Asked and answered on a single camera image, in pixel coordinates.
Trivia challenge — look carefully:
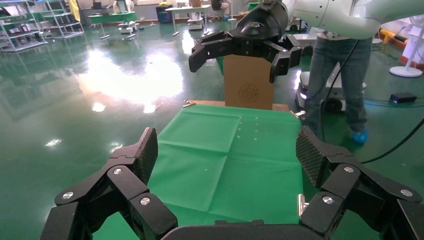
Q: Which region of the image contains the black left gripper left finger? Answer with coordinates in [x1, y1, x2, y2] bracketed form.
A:
[39, 127, 179, 240]

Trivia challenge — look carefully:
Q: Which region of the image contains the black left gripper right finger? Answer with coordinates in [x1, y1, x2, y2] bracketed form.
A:
[295, 125, 424, 240]

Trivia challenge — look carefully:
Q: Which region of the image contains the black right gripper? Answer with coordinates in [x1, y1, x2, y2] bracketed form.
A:
[188, 1, 303, 84]

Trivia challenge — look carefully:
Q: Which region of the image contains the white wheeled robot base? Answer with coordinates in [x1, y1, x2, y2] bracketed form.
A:
[294, 61, 367, 115]

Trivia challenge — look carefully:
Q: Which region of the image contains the cardboard box with round stamp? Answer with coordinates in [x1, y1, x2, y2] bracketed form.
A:
[223, 54, 275, 111]

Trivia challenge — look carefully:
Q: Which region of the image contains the black power box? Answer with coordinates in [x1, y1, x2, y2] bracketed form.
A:
[389, 92, 418, 104]

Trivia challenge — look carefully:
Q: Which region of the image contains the thin white floor stand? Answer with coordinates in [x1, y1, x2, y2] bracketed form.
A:
[226, 0, 238, 22]

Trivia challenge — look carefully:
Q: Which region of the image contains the black office chair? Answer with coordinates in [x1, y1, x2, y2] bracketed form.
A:
[210, 0, 230, 21]

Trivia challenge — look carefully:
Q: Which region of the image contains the small white cart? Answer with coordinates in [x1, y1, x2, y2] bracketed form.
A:
[187, 17, 205, 31]

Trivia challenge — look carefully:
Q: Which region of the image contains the white long table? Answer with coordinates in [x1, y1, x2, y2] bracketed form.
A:
[164, 4, 213, 37]

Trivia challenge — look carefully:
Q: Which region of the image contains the black bin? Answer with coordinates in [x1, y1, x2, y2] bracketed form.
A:
[155, 3, 174, 24]

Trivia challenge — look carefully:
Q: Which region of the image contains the person in blue jeans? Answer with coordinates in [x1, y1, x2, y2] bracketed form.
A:
[302, 31, 374, 146]

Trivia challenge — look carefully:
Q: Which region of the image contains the green table cloth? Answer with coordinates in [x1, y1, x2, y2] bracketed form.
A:
[92, 104, 305, 240]

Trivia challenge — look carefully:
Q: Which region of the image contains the white humanoid robot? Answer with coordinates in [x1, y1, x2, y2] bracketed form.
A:
[112, 0, 142, 36]

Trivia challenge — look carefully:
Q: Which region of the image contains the green covered table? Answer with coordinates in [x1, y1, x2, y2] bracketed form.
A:
[87, 11, 138, 41]

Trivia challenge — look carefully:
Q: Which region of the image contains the white storage shelf rack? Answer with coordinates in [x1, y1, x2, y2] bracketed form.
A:
[33, 0, 85, 40]
[0, 0, 48, 53]

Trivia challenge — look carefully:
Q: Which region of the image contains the yellow hanging banner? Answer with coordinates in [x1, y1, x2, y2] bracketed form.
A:
[67, 0, 82, 22]

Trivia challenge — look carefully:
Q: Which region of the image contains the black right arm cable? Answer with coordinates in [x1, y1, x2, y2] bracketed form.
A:
[319, 39, 424, 165]

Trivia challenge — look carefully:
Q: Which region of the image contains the blue floor cable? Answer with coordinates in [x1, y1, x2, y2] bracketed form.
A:
[364, 99, 424, 109]

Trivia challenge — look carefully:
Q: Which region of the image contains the white pedestal fan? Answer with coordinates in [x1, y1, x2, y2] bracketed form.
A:
[389, 14, 424, 79]

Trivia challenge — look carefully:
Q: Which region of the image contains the yellow floor cable cover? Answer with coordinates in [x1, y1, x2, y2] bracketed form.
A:
[379, 28, 409, 46]

